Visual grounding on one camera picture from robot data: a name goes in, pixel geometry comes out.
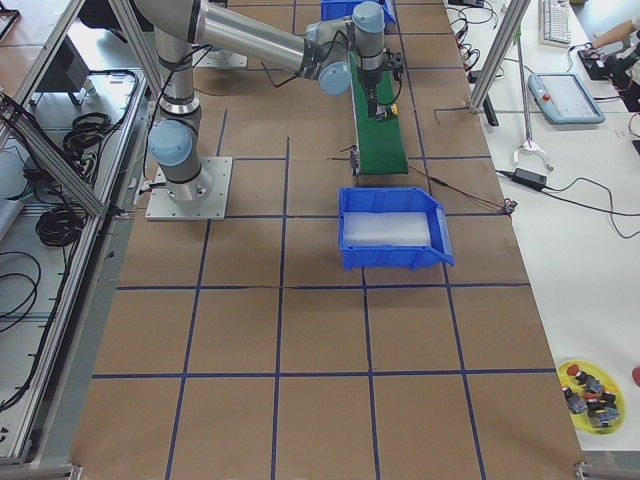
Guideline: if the yellow plate of buttons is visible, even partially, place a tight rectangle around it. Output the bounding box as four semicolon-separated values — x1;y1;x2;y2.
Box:
557;359;626;435

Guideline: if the white keyboard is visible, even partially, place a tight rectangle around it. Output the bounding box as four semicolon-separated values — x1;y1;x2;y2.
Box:
538;0;571;48

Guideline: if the black power adapter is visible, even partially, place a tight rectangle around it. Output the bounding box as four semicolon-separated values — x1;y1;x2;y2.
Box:
512;168;547;191

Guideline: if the teach pendant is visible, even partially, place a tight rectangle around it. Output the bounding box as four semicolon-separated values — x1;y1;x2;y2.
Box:
527;73;605;125

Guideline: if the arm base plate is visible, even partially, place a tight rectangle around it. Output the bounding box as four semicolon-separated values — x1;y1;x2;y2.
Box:
146;157;233;221
193;47;248;70

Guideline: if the white foam pad destination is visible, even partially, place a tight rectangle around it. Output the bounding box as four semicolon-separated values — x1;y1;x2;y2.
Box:
341;212;431;247

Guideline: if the blue destination bin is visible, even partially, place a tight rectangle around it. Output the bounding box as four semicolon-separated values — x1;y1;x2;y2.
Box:
338;187;455;270

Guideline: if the blue source bin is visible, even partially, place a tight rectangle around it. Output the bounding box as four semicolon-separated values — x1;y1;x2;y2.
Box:
320;0;396;24

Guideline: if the aluminium profile post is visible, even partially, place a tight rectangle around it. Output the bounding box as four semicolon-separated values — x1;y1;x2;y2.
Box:
469;0;530;113

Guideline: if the red black wire pair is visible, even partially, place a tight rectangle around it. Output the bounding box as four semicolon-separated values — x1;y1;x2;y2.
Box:
407;164;516;216

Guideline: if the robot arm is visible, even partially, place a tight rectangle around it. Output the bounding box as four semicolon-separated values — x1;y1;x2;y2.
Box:
136;1;403;221

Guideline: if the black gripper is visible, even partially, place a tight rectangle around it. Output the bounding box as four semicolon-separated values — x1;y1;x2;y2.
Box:
358;52;404;118

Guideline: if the green conveyor belt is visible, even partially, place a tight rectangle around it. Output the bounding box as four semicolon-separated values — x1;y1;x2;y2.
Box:
349;53;408;176

